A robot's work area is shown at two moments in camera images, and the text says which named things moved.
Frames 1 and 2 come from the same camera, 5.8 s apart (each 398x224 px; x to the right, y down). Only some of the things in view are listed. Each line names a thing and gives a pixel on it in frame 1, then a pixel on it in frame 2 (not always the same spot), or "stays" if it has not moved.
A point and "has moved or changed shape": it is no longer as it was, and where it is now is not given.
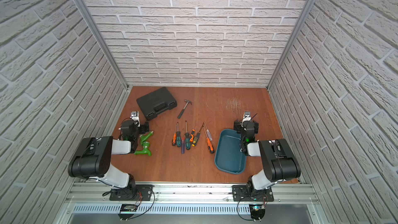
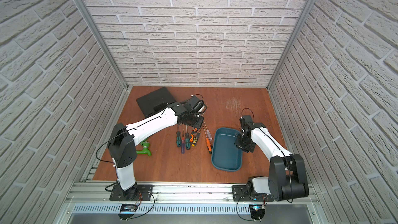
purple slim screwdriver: x=183 y=143 stays
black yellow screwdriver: x=196 y=138 stays
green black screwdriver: x=187 y=138 stays
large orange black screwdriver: x=210 y=145 stays
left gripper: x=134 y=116 → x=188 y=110
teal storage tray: x=228 y=157 has moved or changed shape
